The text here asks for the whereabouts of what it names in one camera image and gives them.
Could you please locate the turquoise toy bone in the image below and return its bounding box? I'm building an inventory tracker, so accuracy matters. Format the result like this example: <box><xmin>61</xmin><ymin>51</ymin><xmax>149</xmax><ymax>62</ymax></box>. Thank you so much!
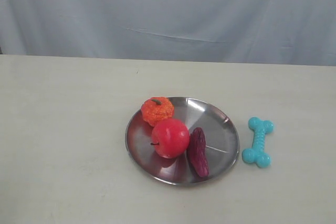
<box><xmin>241</xmin><ymin>116</ymin><xmax>274</xmax><ymax>168</ymax></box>

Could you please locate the small orange pumpkin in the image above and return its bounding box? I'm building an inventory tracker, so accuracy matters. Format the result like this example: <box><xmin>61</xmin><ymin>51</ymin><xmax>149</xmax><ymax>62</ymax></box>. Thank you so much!
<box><xmin>140</xmin><ymin>97</ymin><xmax>174</xmax><ymax>127</ymax></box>

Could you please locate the red apple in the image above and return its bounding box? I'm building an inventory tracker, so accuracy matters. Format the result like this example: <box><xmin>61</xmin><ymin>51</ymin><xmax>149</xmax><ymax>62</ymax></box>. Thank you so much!
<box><xmin>150</xmin><ymin>118</ymin><xmax>190</xmax><ymax>159</ymax></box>

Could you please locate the round steel plate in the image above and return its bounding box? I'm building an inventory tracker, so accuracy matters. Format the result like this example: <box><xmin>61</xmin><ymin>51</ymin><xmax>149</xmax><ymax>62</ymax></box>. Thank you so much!
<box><xmin>125</xmin><ymin>97</ymin><xmax>239</xmax><ymax>186</ymax></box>

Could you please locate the dark purple sweet potato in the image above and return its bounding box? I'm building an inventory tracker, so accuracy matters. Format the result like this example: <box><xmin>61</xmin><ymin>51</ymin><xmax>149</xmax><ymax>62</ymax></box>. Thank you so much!
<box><xmin>186</xmin><ymin>127</ymin><xmax>209</xmax><ymax>177</ymax></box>

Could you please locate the white backdrop cloth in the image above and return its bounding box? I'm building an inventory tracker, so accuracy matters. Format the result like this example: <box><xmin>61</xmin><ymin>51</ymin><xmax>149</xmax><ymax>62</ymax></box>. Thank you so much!
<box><xmin>1</xmin><ymin>0</ymin><xmax>335</xmax><ymax>66</ymax></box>

